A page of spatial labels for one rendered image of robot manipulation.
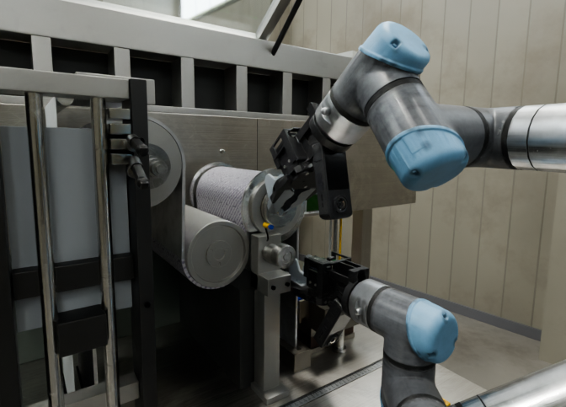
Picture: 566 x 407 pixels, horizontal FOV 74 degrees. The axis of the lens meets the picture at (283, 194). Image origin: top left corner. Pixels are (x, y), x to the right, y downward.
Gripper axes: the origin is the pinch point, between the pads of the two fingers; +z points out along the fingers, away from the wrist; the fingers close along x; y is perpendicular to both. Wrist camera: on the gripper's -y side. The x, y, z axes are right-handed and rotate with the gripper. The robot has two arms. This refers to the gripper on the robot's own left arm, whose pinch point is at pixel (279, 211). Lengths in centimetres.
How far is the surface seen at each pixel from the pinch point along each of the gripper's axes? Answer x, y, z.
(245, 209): 4.5, 2.8, 3.2
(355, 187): -58, 22, 30
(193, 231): 14.0, 1.2, 6.3
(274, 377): 0.9, -24.5, 20.1
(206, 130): -2.4, 35.4, 18.6
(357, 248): -79, 11, 63
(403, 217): -245, 60, 155
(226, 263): 8.5, -4.5, 9.1
